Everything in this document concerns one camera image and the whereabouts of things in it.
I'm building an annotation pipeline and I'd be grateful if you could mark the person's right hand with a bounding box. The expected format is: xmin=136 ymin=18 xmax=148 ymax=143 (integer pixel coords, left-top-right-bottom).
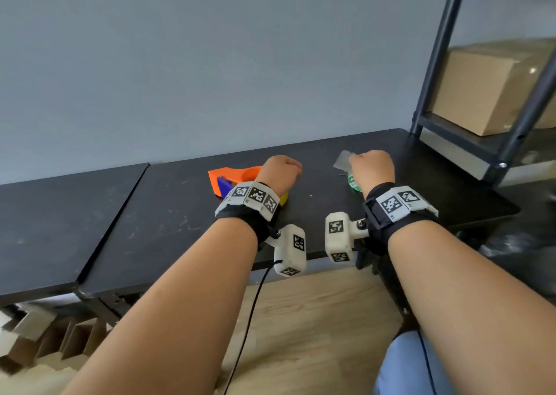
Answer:
xmin=349 ymin=150 xmax=396 ymax=198

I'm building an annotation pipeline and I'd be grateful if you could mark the person's left hand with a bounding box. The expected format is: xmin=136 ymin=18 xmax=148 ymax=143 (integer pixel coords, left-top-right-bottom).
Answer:
xmin=255 ymin=155 xmax=304 ymax=198

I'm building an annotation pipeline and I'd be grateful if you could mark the person's left forearm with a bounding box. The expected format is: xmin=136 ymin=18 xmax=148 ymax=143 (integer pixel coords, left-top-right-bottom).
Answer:
xmin=63 ymin=218 xmax=259 ymax=395

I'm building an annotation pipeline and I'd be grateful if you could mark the person's right forearm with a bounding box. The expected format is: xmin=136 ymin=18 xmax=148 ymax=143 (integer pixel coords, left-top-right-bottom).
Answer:
xmin=387 ymin=221 xmax=556 ymax=395

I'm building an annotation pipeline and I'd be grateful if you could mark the clear plastic packet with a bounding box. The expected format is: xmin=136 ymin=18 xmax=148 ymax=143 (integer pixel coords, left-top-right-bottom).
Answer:
xmin=333 ymin=150 xmax=358 ymax=173

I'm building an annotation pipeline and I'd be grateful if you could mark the black wristband with marker tiles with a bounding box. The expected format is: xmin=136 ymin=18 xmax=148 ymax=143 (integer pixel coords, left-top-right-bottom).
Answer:
xmin=215 ymin=181 xmax=281 ymax=246
xmin=362 ymin=183 xmax=439 ymax=256

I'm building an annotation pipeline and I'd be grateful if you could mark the orange tape dispenser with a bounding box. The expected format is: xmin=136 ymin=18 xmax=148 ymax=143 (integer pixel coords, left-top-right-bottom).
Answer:
xmin=208 ymin=166 xmax=264 ymax=199

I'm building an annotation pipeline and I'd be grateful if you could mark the brown cardboard box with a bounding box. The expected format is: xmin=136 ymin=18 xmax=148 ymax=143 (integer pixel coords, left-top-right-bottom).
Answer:
xmin=432 ymin=38 xmax=556 ymax=137

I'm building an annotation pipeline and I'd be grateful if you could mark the black metal shelf rack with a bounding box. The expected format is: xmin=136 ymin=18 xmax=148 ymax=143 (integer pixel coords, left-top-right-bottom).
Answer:
xmin=409 ymin=0 xmax=556 ymax=187

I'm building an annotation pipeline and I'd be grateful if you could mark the black plastic bag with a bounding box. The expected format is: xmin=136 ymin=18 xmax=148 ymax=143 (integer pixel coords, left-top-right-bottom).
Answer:
xmin=478 ymin=217 xmax=556 ymax=296

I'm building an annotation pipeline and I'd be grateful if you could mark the person's blue trouser leg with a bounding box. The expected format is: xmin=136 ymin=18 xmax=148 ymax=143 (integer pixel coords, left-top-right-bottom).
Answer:
xmin=373 ymin=330 xmax=457 ymax=395

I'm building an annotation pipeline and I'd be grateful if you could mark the pile of cardboard pieces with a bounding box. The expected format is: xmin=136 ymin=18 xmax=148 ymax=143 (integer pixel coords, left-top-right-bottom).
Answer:
xmin=0 ymin=303 xmax=110 ymax=376

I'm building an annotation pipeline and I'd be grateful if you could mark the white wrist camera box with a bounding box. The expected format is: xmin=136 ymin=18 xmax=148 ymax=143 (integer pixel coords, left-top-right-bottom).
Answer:
xmin=265 ymin=224 xmax=308 ymax=278
xmin=325 ymin=212 xmax=370 ymax=264

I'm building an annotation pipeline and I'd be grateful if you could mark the black table leg frame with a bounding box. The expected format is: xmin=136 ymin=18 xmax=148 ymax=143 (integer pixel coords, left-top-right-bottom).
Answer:
xmin=355 ymin=251 xmax=420 ymax=332
xmin=75 ymin=291 xmax=145 ymax=327

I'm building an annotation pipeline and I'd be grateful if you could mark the thin black cable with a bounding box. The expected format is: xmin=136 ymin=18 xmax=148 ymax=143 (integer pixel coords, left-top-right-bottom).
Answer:
xmin=416 ymin=329 xmax=438 ymax=395
xmin=222 ymin=259 xmax=283 ymax=395

